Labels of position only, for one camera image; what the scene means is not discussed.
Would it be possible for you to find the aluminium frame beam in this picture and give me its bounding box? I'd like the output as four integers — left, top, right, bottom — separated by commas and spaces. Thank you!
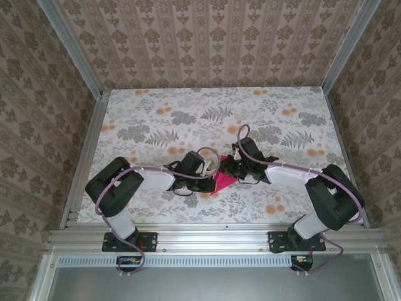
369, 253, 401, 301
28, 253, 60, 301

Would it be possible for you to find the pink cloth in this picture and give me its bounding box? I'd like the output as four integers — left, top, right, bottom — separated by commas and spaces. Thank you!
209, 155, 239, 197

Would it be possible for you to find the grey slotted cable duct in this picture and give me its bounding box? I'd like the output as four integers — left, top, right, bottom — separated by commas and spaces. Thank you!
58, 254, 382, 268

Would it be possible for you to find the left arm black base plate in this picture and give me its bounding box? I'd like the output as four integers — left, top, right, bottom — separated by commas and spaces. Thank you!
102, 231, 159, 253

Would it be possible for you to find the aluminium frame post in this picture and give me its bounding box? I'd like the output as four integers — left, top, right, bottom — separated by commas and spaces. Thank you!
321, 0, 375, 93
39, 0, 104, 100

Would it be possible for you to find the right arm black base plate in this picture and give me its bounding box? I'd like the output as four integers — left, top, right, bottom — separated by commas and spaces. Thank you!
268, 231, 326, 254

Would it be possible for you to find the long aluminium mounting rail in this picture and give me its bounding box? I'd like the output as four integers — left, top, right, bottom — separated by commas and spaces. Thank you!
45, 228, 388, 254

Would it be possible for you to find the aluminium table side rail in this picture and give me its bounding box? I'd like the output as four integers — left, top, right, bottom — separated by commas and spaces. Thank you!
59, 90, 110, 231
323, 90, 370, 229

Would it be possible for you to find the black controller board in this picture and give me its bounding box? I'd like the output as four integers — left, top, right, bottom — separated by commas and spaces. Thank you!
116, 255, 145, 273
290, 254, 315, 272

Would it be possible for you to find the grey metal sheet panel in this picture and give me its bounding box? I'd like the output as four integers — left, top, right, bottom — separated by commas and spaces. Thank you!
49, 266, 388, 301

